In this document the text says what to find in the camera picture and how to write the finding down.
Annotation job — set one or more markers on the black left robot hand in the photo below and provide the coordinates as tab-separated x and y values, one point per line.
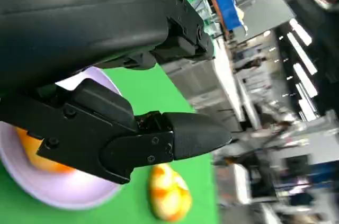
79	22

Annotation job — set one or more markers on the orange and white bread roll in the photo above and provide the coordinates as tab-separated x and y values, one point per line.
34	160
169	195

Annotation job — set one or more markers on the green table cloth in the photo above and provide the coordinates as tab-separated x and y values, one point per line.
148	89

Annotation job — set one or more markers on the grey cabinet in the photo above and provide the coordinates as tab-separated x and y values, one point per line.
201	86

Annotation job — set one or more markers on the blue box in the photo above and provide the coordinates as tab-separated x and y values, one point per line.
225	4

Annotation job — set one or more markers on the lilac plate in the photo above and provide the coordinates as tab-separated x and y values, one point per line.
66	187

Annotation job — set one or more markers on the grey machine housing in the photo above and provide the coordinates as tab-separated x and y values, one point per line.
265	9

